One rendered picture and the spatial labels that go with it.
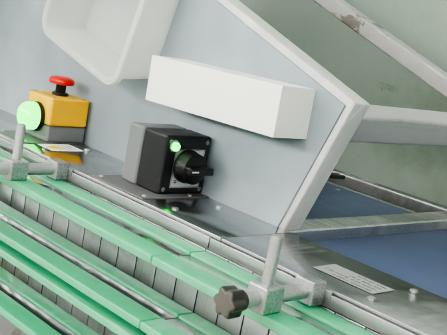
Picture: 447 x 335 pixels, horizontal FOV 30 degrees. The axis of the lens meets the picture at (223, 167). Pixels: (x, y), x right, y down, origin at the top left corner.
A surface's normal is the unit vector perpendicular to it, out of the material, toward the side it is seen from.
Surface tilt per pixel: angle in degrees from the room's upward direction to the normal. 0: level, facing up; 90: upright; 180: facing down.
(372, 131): 90
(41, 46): 0
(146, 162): 0
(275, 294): 90
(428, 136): 90
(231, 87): 0
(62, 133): 90
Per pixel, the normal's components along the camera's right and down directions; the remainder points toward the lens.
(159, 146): -0.71, 0.00
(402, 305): 0.18, -0.97
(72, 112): 0.68, 0.26
